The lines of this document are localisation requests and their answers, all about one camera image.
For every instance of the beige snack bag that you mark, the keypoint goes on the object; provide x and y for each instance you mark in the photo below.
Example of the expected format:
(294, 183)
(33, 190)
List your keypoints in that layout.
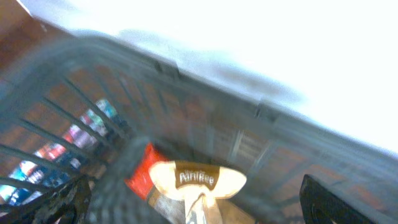
(189, 192)

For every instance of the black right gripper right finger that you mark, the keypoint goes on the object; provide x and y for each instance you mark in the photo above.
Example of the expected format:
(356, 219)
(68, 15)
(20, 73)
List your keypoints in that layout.
(321, 206)

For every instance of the Kleenex tissue multipack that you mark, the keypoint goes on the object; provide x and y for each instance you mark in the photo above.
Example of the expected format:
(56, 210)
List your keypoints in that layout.
(53, 144)

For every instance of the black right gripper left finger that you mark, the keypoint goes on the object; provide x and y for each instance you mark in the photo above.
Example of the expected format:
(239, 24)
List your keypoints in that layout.
(67, 203)

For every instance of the red biscuit packet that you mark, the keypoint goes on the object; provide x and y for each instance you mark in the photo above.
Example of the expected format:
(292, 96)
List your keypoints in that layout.
(141, 184)

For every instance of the grey plastic basket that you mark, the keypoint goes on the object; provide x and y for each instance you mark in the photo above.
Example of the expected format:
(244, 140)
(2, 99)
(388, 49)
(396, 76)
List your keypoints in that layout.
(149, 101)

